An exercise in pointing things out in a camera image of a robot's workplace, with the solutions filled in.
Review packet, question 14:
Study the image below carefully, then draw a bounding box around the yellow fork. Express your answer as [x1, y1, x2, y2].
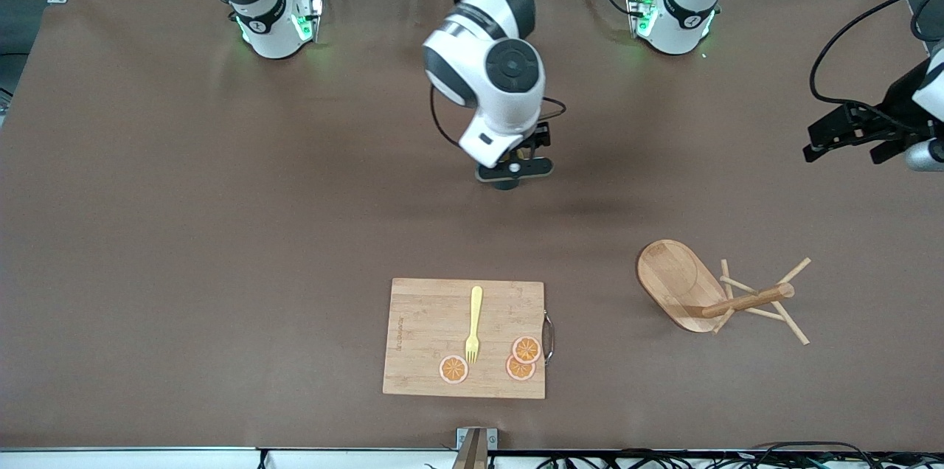
[465, 286, 484, 365]

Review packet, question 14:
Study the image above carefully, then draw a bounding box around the black looped cable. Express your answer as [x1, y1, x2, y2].
[749, 441, 864, 459]

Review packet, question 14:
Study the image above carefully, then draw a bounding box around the aluminium post with bracket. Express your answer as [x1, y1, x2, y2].
[450, 427, 499, 469]

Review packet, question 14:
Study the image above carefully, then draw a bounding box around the wooden cup rack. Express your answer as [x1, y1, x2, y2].
[636, 239, 812, 346]

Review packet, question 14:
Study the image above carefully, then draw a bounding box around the bamboo cutting board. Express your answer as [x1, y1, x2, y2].
[382, 277, 555, 400]

